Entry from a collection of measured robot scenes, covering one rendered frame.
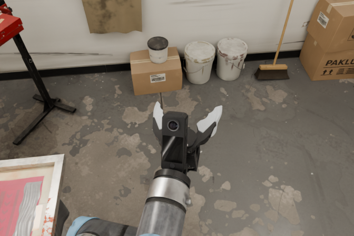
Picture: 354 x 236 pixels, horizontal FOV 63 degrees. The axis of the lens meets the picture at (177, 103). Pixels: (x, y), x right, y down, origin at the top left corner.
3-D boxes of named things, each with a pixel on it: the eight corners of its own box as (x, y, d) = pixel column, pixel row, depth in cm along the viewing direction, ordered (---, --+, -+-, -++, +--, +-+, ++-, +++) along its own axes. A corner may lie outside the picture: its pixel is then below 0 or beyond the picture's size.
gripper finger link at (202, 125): (221, 118, 68) (193, 142, 65) (220, 101, 64) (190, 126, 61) (231, 125, 67) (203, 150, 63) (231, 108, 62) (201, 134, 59)
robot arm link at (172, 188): (141, 194, 50) (187, 200, 48) (148, 170, 53) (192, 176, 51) (149, 212, 55) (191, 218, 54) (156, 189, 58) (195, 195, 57)
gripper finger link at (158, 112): (150, 119, 71) (164, 146, 65) (145, 103, 67) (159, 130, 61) (161, 114, 72) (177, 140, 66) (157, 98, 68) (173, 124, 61)
